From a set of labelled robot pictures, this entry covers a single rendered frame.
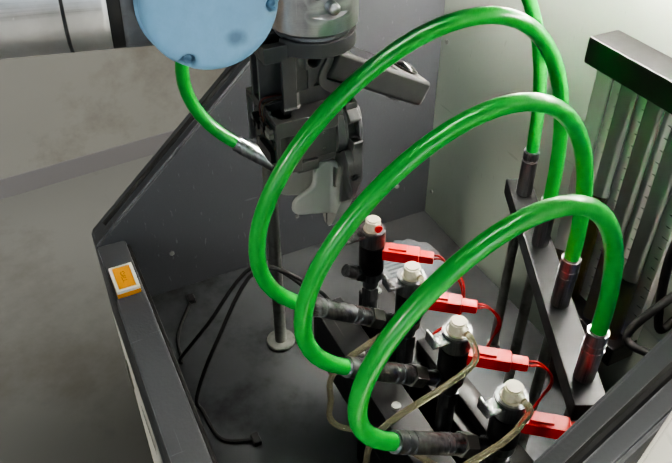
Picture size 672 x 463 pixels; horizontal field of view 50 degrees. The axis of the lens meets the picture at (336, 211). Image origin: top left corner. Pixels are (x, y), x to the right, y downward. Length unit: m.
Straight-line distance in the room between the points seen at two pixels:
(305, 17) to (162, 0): 0.20
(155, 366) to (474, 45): 0.59
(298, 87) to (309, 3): 0.08
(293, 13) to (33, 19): 0.23
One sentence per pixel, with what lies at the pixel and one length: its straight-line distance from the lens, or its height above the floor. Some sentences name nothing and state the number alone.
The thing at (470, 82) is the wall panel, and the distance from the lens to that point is 1.05.
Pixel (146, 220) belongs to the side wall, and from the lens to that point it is 1.04.
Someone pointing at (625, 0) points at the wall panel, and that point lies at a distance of 0.81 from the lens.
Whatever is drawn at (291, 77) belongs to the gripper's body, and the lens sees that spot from 0.60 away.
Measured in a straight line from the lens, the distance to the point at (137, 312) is 0.94.
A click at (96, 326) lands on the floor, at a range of 2.30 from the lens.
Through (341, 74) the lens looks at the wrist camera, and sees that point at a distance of 0.62.
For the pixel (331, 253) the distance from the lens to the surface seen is 0.51.
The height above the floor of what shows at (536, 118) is 1.20.
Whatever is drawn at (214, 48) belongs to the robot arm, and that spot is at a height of 1.43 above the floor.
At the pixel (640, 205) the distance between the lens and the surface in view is 0.83.
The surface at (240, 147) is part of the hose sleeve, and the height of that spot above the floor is 1.18.
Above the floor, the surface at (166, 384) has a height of 0.95.
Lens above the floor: 1.60
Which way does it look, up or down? 38 degrees down
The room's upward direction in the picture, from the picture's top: straight up
